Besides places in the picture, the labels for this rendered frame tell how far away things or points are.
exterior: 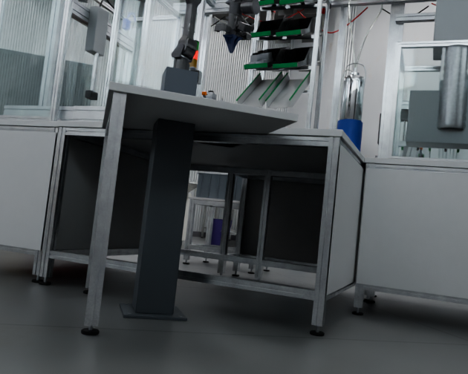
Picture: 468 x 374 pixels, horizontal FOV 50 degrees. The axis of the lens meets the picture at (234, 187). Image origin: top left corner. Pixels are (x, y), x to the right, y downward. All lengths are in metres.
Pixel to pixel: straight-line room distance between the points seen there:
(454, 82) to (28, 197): 2.38
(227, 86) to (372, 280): 9.77
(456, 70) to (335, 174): 1.17
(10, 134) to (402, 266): 2.25
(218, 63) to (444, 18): 9.42
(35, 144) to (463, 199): 2.27
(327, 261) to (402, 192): 0.84
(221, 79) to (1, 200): 9.59
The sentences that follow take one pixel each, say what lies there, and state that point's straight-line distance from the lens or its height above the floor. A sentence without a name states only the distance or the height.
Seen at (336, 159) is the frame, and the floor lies 0.73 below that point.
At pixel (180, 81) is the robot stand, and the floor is 1.00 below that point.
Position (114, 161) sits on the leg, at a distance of 1.78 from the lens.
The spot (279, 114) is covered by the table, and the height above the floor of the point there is 0.84.
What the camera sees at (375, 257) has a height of 0.32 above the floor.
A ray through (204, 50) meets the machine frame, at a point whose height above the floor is 1.72.
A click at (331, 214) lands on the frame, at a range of 2.14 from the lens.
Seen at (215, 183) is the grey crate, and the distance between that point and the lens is 4.61.
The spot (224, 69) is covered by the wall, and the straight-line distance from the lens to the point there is 12.31.
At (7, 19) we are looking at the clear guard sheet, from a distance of 3.38.
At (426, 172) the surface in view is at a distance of 2.85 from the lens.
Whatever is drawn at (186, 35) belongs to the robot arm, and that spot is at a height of 1.22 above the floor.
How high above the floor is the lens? 0.43
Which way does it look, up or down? 4 degrees up
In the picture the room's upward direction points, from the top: 6 degrees clockwise
